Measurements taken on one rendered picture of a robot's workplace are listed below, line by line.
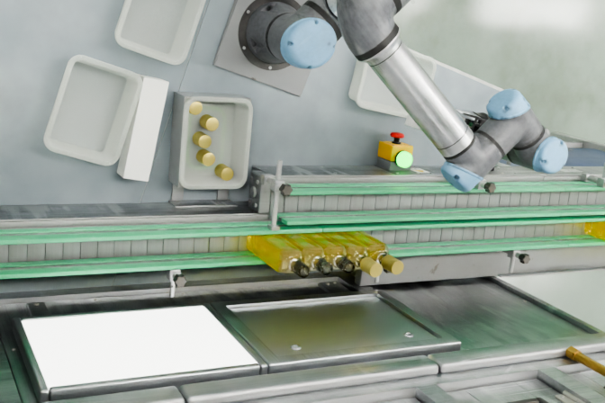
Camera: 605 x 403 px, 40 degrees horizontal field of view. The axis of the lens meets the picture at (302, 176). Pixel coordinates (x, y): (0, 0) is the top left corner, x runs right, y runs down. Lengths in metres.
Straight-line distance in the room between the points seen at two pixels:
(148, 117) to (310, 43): 0.41
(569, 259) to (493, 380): 0.93
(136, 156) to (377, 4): 0.75
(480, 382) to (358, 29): 0.78
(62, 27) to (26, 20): 0.08
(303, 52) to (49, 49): 0.57
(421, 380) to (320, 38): 0.78
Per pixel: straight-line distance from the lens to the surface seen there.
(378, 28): 1.49
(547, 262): 2.62
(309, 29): 1.86
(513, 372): 1.86
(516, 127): 1.67
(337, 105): 2.21
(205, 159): 2.01
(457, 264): 2.39
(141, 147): 1.96
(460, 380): 1.77
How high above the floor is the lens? 2.65
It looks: 60 degrees down
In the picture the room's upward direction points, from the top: 117 degrees clockwise
